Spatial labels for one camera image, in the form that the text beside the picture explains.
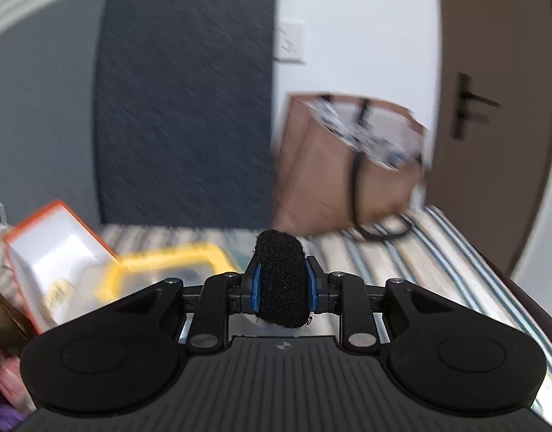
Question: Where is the purple fleece cloth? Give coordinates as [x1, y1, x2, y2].
[0, 402, 35, 432]

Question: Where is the clear green storage box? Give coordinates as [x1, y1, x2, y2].
[88, 224, 257, 304]

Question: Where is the striped bed cover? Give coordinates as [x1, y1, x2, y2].
[0, 204, 552, 423]

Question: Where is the brown paper shopping bag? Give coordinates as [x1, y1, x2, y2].
[272, 93, 426, 242]

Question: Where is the orange cardboard box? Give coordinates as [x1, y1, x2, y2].
[3, 200, 117, 333]

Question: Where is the dark grey headboard panel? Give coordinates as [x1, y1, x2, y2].
[94, 0, 275, 228]

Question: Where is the brown plaid zipper pouch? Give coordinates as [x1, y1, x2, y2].
[0, 293, 37, 359]

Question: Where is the brown door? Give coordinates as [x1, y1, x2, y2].
[426, 0, 552, 275]

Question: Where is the black door handle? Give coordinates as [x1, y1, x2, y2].
[450, 72, 501, 140]

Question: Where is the white wall socket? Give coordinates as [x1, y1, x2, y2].
[274, 19, 306, 63]

